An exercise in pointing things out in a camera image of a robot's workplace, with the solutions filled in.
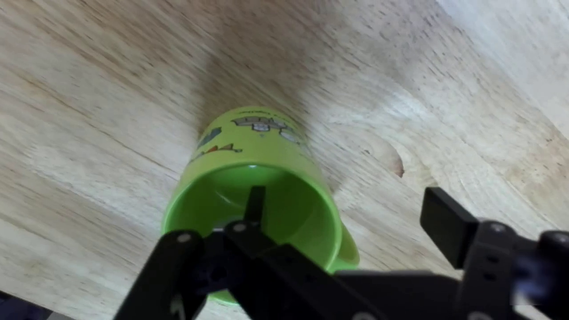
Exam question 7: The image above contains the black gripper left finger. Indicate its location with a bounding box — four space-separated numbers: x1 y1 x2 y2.
113 184 380 320

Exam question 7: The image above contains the yellow-green plastic mug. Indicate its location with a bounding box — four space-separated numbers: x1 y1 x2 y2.
159 104 362 307

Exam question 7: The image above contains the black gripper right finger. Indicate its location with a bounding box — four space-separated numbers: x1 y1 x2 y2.
417 184 569 320

